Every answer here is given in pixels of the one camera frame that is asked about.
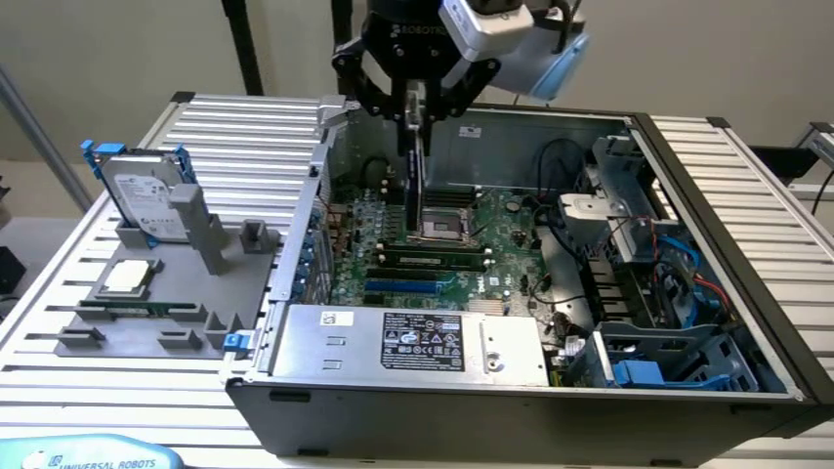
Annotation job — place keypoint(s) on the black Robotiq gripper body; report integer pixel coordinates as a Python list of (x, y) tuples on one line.
[(407, 49)]

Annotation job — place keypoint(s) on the white case sticker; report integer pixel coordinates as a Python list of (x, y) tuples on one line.
[(470, 131)]

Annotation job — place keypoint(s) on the black stand pole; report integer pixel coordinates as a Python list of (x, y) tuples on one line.
[(342, 24), (244, 44)]

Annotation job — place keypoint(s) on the black finned heat sink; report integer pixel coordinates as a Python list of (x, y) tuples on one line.
[(450, 196)]

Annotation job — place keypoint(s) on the CPU socket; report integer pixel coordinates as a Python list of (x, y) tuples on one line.
[(446, 225)]

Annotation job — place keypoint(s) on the black table corner cap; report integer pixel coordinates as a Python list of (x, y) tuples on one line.
[(718, 122), (183, 97)]

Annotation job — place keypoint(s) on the silver metal drive cage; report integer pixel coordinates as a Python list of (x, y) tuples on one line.
[(619, 195)]

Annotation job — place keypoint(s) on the green motherboard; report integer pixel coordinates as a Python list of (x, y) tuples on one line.
[(502, 244)]

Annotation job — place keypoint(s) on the installed RAM stick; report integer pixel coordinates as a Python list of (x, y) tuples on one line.
[(423, 259)]

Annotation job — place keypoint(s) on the black expansion slot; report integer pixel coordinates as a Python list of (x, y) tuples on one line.
[(404, 273)]

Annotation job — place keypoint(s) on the long blue expansion slot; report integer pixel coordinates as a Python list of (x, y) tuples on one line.
[(400, 286)]

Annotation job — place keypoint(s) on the silver hard disk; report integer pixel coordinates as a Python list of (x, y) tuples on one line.
[(140, 190)]

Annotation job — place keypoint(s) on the silver chipset heat sink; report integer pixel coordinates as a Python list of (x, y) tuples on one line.
[(488, 306)]

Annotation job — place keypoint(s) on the black fan shroud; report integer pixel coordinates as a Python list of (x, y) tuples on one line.
[(612, 293)]

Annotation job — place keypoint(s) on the silver CPU chip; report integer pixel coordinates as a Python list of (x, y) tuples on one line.
[(133, 276)]

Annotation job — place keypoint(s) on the silver power supply unit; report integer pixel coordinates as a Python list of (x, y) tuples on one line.
[(364, 347)]

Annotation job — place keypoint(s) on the blue case latch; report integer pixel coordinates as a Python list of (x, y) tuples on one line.
[(236, 342)]

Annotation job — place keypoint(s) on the grey printed parts rack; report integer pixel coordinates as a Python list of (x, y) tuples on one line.
[(163, 337)]

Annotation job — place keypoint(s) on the blue-grey plastic disk bay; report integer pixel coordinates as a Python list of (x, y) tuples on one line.
[(678, 356)]

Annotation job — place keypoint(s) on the black box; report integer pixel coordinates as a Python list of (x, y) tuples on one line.
[(9, 268)]

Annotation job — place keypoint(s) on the black open PC case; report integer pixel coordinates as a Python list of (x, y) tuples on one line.
[(520, 420)]

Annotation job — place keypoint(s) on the silver case lock bracket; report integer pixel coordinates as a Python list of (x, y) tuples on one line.
[(334, 110)]

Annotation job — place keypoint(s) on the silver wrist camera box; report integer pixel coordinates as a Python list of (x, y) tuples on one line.
[(484, 27)]

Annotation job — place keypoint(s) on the blue disk carrier bracket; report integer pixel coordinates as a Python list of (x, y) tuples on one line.
[(97, 146)]

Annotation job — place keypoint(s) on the grey metal frame post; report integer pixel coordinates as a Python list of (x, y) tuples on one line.
[(39, 132)]

